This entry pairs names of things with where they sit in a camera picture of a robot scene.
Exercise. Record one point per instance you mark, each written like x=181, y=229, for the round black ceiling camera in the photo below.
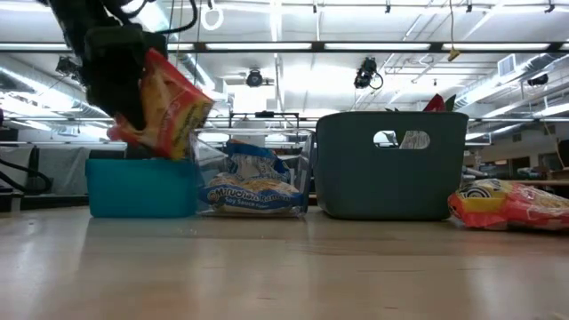
x=254, y=78

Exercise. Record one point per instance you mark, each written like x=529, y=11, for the clear plastic bin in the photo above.
x=306, y=178

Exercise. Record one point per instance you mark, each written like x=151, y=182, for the teal plastic bin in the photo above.
x=140, y=189

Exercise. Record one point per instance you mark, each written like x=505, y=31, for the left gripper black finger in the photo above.
x=117, y=100

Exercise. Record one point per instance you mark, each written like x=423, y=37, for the orange chicken ramen packet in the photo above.
x=173, y=106
x=511, y=204

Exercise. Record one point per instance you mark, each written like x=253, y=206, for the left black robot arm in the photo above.
x=75, y=13

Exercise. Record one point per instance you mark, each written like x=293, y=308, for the dark green plastic bin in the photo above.
x=378, y=182

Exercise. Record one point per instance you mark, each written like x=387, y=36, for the black overhead light bar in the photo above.
x=378, y=46

